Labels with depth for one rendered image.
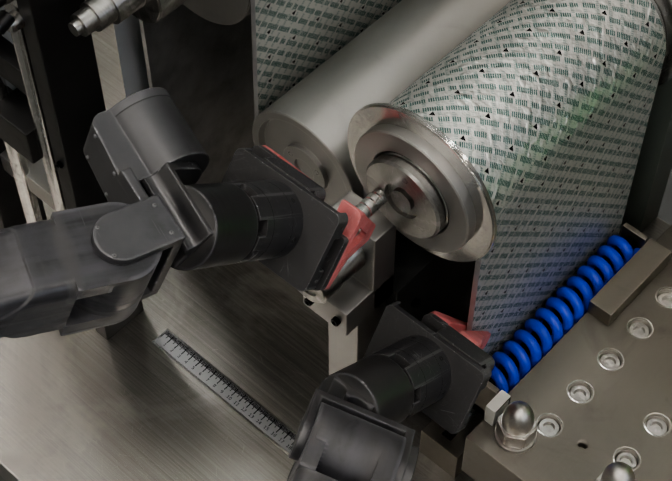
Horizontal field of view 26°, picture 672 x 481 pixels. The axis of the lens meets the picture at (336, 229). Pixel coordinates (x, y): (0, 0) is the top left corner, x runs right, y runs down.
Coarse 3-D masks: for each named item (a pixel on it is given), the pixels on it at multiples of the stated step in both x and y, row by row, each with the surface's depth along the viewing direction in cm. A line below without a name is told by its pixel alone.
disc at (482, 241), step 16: (368, 112) 110; (384, 112) 109; (400, 112) 107; (352, 128) 114; (368, 128) 112; (416, 128) 107; (432, 128) 106; (352, 144) 115; (432, 144) 107; (448, 144) 106; (352, 160) 117; (448, 160) 107; (464, 160) 106; (464, 176) 107; (480, 192) 106; (480, 208) 108; (480, 224) 109; (496, 224) 108; (480, 240) 110; (448, 256) 115; (464, 256) 114; (480, 256) 112
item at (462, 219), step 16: (384, 128) 109; (400, 128) 108; (368, 144) 111; (384, 144) 110; (400, 144) 108; (416, 144) 107; (368, 160) 113; (416, 160) 108; (432, 160) 107; (432, 176) 108; (448, 176) 107; (368, 192) 116; (448, 192) 108; (464, 192) 107; (448, 208) 109; (464, 208) 108; (448, 224) 110; (464, 224) 109; (416, 240) 115; (432, 240) 114; (448, 240) 112; (464, 240) 110
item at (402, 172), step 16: (384, 160) 109; (400, 160) 109; (368, 176) 112; (384, 176) 111; (400, 176) 109; (416, 176) 108; (384, 192) 112; (400, 192) 110; (416, 192) 109; (432, 192) 108; (384, 208) 114; (400, 208) 112; (416, 208) 111; (432, 208) 109; (400, 224) 113; (416, 224) 112; (432, 224) 110
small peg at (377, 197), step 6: (372, 192) 112; (378, 192) 112; (366, 198) 112; (372, 198) 112; (378, 198) 112; (384, 198) 112; (360, 204) 111; (366, 204) 111; (372, 204) 111; (378, 204) 112; (384, 204) 112; (366, 210) 111; (372, 210) 111
